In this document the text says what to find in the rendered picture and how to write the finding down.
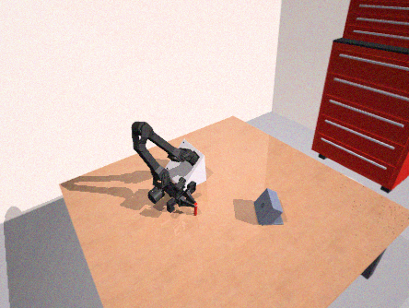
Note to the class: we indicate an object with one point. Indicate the dark grey square panel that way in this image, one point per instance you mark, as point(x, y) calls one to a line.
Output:
point(268, 208)

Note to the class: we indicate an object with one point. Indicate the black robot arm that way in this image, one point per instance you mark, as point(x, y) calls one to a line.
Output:
point(159, 173)

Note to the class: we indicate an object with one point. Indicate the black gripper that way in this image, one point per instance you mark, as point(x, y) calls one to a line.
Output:
point(179, 199)

